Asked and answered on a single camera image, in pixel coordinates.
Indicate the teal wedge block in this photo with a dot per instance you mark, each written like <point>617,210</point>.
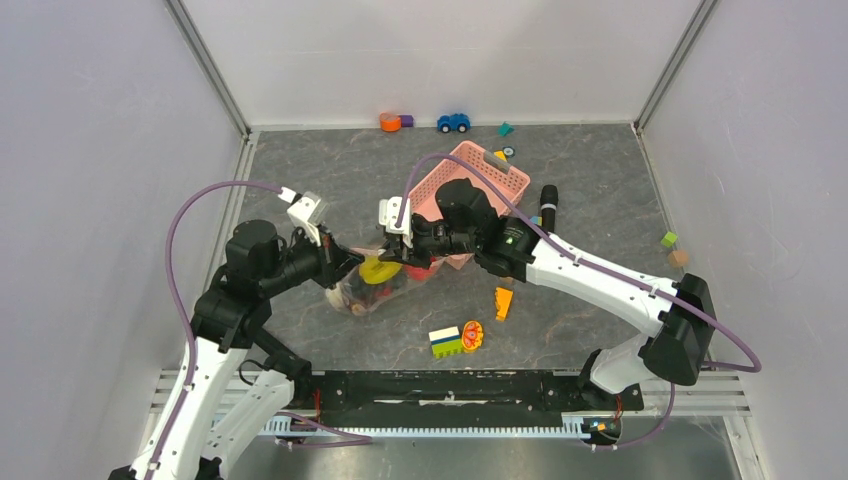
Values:
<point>505,129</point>

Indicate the yellow star fruit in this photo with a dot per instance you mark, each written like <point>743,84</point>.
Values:
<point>374,271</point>

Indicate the tan wooden cube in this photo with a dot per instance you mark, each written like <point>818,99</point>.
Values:
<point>678,258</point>

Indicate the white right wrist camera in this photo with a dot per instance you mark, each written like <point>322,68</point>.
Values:
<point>394,216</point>

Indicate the white blue green brick stack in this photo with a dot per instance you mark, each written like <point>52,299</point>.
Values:
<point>445,342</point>

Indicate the black microphone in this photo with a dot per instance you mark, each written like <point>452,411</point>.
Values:
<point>548,204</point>

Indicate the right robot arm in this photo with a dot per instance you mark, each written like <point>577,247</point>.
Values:
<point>673,337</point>

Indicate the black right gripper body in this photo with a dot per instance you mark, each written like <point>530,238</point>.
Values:
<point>435,238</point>

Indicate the green cube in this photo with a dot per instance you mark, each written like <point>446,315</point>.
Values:
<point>669,239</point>

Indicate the small red apple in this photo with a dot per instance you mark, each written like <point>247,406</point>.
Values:
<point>421,274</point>

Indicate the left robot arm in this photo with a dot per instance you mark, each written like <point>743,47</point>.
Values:
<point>227,322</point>

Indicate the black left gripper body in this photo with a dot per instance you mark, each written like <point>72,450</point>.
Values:
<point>299,261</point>

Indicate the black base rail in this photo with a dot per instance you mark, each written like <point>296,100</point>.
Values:
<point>440,398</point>

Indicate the orange yellow toy piece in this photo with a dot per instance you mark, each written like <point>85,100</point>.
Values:
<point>503,298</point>

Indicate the clear zip top bag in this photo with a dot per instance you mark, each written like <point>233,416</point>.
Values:
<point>352,295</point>

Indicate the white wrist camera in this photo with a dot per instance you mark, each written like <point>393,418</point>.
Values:
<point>306,210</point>
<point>394,216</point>

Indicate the blue toy car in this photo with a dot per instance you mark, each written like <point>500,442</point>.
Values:
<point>457,122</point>

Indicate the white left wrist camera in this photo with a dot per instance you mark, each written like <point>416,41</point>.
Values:
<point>306,210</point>

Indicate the orange round patterned toy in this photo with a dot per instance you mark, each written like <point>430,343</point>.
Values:
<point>472,336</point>

